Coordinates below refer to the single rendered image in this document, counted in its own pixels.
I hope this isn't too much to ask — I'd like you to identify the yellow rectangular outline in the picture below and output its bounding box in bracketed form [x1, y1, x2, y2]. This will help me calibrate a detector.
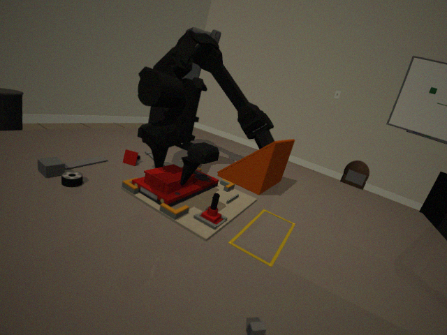
[228, 209, 295, 267]

